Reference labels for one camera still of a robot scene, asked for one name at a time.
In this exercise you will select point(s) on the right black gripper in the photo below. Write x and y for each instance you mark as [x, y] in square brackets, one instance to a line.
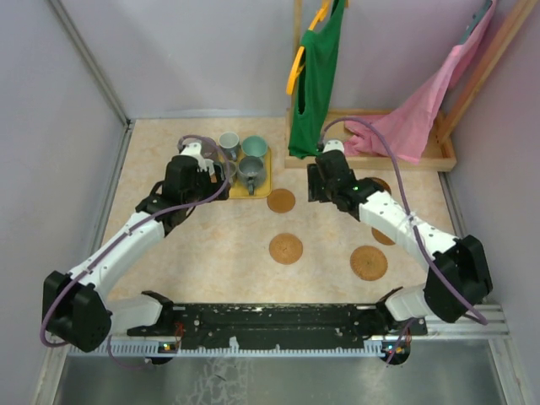
[315, 194]

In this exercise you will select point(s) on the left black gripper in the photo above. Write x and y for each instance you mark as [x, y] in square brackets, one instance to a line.
[213, 187]

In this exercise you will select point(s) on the large brown wooden coaster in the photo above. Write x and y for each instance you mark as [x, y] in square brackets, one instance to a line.
[383, 184]

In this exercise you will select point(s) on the small orange wooden coaster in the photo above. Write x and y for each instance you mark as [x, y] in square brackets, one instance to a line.
[381, 238]

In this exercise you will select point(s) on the light wooden coaster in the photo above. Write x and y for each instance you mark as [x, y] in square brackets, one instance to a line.
[286, 248]

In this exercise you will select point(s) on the large woven rattan coaster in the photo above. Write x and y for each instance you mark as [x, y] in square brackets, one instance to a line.
[368, 263]

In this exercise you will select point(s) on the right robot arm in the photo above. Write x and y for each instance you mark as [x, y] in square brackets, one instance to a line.
[458, 275]

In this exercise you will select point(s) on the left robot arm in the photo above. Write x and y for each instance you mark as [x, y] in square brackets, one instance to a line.
[75, 306]

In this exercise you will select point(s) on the purple mug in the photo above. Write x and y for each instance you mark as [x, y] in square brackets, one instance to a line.
[210, 150]

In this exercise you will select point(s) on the green shirt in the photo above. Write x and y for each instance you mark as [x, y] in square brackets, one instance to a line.
[308, 115]

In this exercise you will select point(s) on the small olive mug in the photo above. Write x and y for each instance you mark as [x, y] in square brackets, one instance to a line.
[231, 169]

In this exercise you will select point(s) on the yellow tray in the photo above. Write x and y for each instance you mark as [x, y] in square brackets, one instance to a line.
[237, 191]

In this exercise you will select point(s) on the grey-white mug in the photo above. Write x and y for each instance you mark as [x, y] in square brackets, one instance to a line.
[229, 142]

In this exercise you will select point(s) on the dark speckled grey mug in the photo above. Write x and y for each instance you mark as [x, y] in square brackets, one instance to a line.
[251, 173]

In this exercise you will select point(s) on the teal mug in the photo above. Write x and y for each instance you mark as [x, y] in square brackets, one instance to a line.
[254, 146]

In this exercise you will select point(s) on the pink shirt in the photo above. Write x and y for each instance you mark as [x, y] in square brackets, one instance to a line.
[407, 128]

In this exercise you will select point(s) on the wooden rack base tray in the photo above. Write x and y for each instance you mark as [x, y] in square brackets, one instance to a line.
[437, 156]

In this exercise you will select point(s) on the yellow hanger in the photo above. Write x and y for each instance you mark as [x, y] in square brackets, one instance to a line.
[317, 49]

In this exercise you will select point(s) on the grey hanger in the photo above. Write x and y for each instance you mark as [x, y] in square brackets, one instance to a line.
[476, 19]

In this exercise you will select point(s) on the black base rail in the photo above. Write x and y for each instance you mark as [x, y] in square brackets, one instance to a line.
[285, 326]

